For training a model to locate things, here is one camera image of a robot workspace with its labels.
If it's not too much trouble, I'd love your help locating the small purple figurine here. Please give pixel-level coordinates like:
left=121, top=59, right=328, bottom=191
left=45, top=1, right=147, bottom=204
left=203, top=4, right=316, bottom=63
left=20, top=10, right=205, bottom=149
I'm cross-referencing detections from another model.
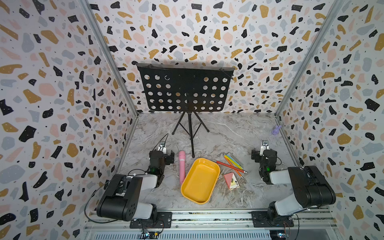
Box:
left=272, top=125, right=282, bottom=136

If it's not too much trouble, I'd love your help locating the black perforated music stand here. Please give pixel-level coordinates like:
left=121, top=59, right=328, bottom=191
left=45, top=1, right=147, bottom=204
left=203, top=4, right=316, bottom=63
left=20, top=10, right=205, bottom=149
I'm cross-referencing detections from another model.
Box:
left=136, top=64, right=235, bottom=144

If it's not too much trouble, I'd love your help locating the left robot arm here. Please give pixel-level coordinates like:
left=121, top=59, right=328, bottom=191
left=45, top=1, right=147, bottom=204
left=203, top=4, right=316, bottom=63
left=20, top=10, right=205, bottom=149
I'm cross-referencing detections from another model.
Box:
left=97, top=150, right=175, bottom=222

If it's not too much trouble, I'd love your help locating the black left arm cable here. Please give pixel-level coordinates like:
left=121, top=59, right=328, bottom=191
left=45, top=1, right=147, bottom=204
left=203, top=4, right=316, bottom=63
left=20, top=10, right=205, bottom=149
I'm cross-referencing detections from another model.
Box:
left=83, top=179, right=121, bottom=225

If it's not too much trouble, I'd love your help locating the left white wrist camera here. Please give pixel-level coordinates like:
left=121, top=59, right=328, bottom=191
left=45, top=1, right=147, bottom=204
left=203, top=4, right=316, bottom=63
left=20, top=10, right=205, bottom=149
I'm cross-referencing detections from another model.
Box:
left=157, top=141, right=167, bottom=154

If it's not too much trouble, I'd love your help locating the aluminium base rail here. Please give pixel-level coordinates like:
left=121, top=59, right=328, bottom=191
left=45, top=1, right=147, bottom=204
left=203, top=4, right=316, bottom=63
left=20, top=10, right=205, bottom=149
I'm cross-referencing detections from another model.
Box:
left=82, top=209, right=343, bottom=240

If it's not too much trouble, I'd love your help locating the pink toy microphone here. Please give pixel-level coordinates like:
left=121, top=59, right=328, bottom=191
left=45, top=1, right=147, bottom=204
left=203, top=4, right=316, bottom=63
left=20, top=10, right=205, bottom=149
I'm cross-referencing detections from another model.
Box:
left=178, top=151, right=186, bottom=185

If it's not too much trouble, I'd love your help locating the yellow plastic storage tray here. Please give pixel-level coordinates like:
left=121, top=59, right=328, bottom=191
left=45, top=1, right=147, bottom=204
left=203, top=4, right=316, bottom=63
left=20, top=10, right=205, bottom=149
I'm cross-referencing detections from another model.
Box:
left=181, top=158, right=221, bottom=205

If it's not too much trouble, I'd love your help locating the green-sleeved hex key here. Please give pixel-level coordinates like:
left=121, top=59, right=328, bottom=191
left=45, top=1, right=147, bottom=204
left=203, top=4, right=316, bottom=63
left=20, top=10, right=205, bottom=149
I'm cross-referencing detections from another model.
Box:
left=226, top=153, right=244, bottom=170

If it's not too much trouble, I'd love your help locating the yellow-sleeved hex key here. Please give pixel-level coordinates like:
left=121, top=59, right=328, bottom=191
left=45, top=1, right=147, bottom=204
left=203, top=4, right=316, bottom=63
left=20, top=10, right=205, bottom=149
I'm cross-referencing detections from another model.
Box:
left=224, top=154, right=243, bottom=170

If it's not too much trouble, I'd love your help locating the red-sleeved hex key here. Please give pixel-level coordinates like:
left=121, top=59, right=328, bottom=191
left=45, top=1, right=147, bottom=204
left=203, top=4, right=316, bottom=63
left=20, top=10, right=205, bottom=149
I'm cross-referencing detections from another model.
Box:
left=213, top=160, right=248, bottom=174

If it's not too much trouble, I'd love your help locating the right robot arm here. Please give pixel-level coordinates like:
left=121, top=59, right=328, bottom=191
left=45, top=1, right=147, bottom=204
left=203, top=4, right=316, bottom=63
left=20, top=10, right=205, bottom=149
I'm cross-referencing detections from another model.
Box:
left=251, top=149, right=336, bottom=227

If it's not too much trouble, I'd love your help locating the red playing card box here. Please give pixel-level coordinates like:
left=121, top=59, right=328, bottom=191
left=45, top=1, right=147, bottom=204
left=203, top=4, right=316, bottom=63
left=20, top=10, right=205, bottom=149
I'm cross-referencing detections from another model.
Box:
left=224, top=172, right=240, bottom=190

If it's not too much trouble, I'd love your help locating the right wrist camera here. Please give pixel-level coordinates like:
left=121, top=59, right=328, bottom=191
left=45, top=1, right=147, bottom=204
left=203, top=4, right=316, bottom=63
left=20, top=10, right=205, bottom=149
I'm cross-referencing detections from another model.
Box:
left=261, top=140, right=270, bottom=151

